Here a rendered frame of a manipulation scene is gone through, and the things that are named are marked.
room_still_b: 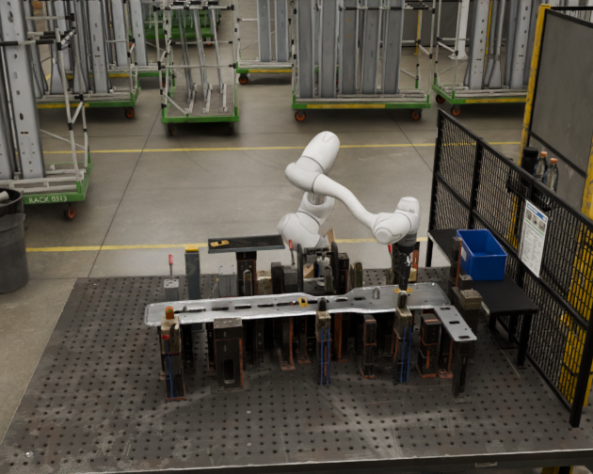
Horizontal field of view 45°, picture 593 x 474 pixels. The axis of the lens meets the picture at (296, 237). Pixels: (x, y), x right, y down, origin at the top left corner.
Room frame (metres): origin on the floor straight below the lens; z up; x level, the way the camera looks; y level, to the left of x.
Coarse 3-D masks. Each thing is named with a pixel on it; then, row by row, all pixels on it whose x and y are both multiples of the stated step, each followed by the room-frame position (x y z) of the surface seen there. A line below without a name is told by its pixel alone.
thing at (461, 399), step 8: (464, 336) 2.55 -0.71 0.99; (456, 344) 2.54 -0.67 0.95; (464, 344) 2.50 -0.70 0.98; (456, 352) 2.54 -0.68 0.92; (464, 352) 2.50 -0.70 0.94; (456, 360) 2.53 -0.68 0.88; (464, 360) 2.51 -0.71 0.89; (456, 368) 2.52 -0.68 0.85; (464, 368) 2.52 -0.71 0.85; (456, 376) 2.51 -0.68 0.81; (464, 376) 2.51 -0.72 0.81; (456, 384) 2.50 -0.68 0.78; (464, 384) 2.51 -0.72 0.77; (448, 392) 2.54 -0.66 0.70; (456, 392) 2.50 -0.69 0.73; (456, 400) 2.49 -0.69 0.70; (464, 400) 2.49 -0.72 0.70
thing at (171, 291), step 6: (168, 282) 2.89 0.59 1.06; (174, 282) 2.89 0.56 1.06; (168, 288) 2.85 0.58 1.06; (174, 288) 2.85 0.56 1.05; (168, 294) 2.85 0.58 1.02; (174, 294) 2.85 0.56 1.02; (168, 300) 2.85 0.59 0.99; (174, 300) 2.85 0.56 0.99; (180, 300) 2.93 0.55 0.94; (174, 312) 2.86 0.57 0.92; (180, 324) 2.86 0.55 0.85; (180, 330) 2.86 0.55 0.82
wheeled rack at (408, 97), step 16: (432, 16) 9.60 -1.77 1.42; (432, 32) 9.59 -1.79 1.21; (416, 80) 10.51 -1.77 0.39; (336, 96) 9.91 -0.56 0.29; (352, 96) 9.91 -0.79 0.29; (368, 96) 9.92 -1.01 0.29; (384, 96) 9.92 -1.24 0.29; (400, 96) 9.92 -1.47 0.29; (416, 96) 9.91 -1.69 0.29; (304, 112) 9.64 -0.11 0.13; (416, 112) 9.68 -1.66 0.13
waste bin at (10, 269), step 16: (0, 192) 5.10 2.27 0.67; (16, 192) 5.04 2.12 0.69; (0, 208) 4.69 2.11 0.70; (16, 208) 4.79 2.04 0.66; (0, 224) 4.69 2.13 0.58; (16, 224) 4.79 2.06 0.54; (0, 240) 4.70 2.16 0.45; (16, 240) 4.79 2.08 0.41; (0, 256) 4.70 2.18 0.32; (16, 256) 4.78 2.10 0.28; (0, 272) 4.69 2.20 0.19; (16, 272) 4.77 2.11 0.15; (0, 288) 4.69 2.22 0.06; (16, 288) 4.75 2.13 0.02
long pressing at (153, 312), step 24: (360, 288) 2.94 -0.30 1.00; (384, 288) 2.95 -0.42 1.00; (432, 288) 2.95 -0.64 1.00; (144, 312) 2.73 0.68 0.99; (192, 312) 2.72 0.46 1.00; (216, 312) 2.72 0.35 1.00; (240, 312) 2.72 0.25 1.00; (264, 312) 2.72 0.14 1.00; (288, 312) 2.72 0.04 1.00; (312, 312) 2.73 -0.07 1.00; (336, 312) 2.74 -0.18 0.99; (360, 312) 2.74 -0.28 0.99
